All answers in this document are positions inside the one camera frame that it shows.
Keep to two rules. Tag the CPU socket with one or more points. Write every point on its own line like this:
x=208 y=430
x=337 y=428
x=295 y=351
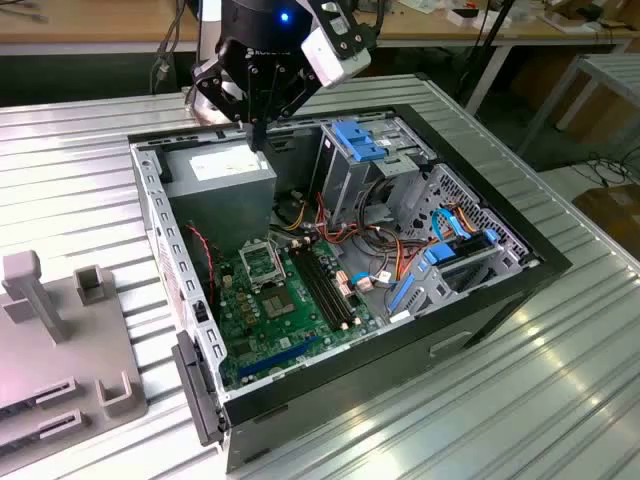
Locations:
x=276 y=302

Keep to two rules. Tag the green motherboard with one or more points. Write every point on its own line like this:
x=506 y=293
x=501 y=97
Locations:
x=280 y=330

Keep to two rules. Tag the metal frame table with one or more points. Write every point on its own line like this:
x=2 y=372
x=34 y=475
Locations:
x=607 y=64

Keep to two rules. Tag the grey optical drive cage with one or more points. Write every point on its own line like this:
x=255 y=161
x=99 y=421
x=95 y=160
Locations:
x=345 y=175

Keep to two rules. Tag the wooden desk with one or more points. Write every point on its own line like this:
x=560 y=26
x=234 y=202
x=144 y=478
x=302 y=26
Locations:
x=30 y=32

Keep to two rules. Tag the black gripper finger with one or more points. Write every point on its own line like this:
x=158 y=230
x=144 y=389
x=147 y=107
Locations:
x=300 y=95
x=210 y=82

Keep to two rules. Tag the square chipset chip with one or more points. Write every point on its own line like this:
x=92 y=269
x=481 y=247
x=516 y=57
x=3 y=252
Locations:
x=284 y=343

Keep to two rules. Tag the small white box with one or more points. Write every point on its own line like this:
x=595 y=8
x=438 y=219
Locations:
x=462 y=19

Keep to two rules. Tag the brown cardboard box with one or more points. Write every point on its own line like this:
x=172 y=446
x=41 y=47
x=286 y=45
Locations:
x=610 y=215

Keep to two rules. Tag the white plug connector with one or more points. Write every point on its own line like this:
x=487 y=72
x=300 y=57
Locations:
x=365 y=285

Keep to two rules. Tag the grey power supply unit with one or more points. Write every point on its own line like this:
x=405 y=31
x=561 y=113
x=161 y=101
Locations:
x=220 y=210

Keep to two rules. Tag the black plastic case latch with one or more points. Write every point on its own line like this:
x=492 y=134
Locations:
x=195 y=390

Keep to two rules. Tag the hard disk in blue carrier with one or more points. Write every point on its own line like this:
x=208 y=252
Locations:
x=440 y=254

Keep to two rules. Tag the grey disk bay cage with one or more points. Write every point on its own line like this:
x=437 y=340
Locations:
x=440 y=290

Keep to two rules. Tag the blue plastic drive latch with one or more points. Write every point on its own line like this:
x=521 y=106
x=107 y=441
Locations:
x=360 y=140

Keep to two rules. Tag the grey parts rack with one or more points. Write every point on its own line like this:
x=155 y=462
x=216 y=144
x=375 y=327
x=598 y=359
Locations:
x=60 y=365

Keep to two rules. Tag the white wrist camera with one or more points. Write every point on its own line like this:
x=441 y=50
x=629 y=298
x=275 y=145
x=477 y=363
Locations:
x=335 y=60

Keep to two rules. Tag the black PC case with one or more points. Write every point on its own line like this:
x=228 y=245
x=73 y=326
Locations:
x=350 y=380

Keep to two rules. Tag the black RAM slot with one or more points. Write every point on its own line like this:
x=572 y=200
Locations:
x=322 y=287
x=337 y=287
x=314 y=287
x=329 y=287

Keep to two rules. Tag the blue expansion slot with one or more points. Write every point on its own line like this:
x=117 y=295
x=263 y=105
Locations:
x=277 y=357

